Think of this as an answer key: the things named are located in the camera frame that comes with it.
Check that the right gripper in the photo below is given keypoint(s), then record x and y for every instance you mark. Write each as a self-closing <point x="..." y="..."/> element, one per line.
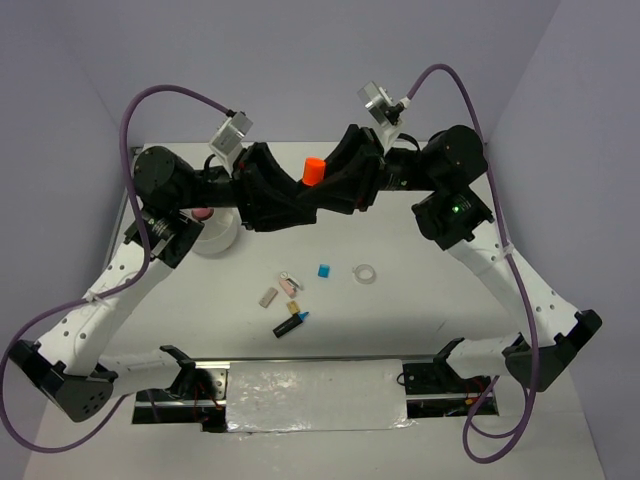
<point x="354" y="170"/>

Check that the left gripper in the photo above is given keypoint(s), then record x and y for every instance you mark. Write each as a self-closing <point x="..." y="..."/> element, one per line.
<point x="256" y="174"/>

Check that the orange highlighter cap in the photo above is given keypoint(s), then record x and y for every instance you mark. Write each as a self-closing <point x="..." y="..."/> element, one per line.
<point x="314" y="170"/>

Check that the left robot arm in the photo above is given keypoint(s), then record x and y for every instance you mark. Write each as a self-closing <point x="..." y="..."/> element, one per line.
<point x="68" y="363"/>

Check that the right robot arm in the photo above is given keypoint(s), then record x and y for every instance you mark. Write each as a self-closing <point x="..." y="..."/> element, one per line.
<point x="550" y="331"/>

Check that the white round divided container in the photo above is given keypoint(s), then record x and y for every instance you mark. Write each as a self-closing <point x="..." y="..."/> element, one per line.
<point x="218" y="234"/>

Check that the blue highlighter cap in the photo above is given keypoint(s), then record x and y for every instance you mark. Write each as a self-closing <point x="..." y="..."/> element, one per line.
<point x="324" y="271"/>

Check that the pink eraser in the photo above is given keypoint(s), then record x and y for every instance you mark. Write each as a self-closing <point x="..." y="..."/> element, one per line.
<point x="288" y="288"/>

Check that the clear tape roll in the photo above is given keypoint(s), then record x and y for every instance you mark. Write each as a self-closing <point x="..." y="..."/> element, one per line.
<point x="364" y="274"/>

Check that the beige eraser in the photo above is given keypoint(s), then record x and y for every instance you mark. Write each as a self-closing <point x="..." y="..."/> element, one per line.
<point x="268" y="297"/>

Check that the small yellow sharpener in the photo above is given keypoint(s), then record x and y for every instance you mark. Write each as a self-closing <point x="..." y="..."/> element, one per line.
<point x="293" y="307"/>

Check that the blue tip black highlighter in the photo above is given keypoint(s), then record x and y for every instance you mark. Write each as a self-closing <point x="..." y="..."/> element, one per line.
<point x="290" y="324"/>

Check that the silver foil mat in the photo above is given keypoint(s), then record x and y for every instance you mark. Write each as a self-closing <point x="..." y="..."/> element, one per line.
<point x="282" y="397"/>

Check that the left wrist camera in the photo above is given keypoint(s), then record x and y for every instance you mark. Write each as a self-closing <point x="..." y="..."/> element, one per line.
<point x="226" y="143"/>

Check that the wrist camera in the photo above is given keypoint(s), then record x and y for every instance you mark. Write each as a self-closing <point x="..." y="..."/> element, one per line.
<point x="385" y="112"/>
<point x="226" y="143"/>

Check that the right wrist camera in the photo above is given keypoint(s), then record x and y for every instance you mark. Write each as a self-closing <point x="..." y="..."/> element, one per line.
<point x="385" y="112"/>

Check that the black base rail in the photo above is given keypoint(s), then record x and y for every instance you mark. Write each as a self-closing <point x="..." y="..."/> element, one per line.
<point x="201" y="399"/>

